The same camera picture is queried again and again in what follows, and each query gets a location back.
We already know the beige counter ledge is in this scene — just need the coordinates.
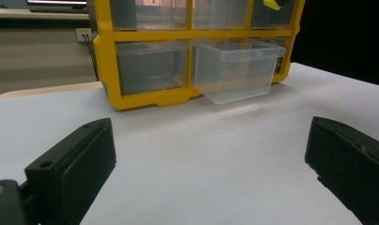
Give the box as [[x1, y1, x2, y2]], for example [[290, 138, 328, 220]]
[[0, 7, 90, 22]]

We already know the small yellow object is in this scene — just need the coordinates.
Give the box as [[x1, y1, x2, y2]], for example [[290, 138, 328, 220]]
[[263, 0, 282, 11]]

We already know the dark curtain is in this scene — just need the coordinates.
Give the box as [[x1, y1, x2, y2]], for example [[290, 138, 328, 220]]
[[290, 0, 379, 88]]

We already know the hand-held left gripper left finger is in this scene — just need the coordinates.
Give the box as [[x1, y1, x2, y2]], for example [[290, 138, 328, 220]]
[[23, 117, 117, 225]]

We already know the white table cover sheet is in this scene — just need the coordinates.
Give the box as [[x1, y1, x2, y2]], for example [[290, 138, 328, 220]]
[[0, 62, 379, 225]]

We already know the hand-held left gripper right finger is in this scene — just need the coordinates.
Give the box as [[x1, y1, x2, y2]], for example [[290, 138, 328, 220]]
[[304, 115, 379, 225]]

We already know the yellow black drawer organizer cabinet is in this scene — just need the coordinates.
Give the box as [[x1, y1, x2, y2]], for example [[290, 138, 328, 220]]
[[86, 0, 306, 112]]

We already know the grid of clear drawers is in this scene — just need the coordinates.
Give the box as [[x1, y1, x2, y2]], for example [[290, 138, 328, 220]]
[[110, 0, 296, 97]]

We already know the white wall outlet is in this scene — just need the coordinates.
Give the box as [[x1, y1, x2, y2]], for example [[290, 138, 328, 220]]
[[75, 27, 93, 42]]

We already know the light wooden table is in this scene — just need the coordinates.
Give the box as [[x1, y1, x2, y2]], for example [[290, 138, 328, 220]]
[[0, 81, 104, 100]]

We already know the black cable at outlet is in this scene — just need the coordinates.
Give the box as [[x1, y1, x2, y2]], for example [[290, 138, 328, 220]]
[[83, 34, 100, 83]]

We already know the clear plastic drawer bin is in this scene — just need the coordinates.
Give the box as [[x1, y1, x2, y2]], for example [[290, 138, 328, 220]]
[[190, 38, 287, 105]]

